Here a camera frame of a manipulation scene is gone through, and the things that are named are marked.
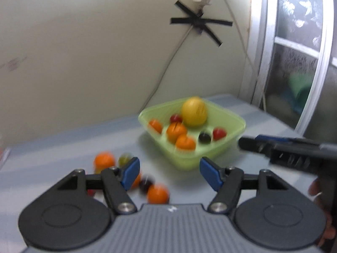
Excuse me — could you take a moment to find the window frame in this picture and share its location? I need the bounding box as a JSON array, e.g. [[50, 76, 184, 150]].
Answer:
[[239, 0, 336, 142]]

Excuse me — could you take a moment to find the orange tangerine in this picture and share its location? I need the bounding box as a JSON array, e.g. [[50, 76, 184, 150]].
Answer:
[[166, 122, 187, 144]]

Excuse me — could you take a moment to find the person hand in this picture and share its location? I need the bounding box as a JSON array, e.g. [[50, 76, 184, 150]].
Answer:
[[308, 178, 336, 247]]

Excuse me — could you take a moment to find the dark purple plum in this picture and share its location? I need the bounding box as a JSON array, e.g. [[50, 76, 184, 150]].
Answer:
[[198, 132, 212, 144]]

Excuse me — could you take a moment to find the large yellow pomelo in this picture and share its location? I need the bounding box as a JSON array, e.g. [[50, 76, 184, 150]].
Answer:
[[181, 97, 208, 127]]

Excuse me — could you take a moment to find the light green plastic basket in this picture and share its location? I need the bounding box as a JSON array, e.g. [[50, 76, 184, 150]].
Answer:
[[138, 98, 246, 170]]

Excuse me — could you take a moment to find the white cable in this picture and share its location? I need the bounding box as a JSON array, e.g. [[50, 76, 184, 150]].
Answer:
[[215, 0, 267, 112]]

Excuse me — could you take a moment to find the red tomato in basket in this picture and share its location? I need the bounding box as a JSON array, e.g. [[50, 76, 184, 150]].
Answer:
[[213, 127, 227, 141]]

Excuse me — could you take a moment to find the black tape cross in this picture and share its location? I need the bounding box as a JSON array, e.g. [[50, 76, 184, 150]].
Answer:
[[170, 0, 233, 47]]

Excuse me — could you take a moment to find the green lime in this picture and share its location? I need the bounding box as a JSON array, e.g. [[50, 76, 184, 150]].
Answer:
[[118, 153, 132, 168]]

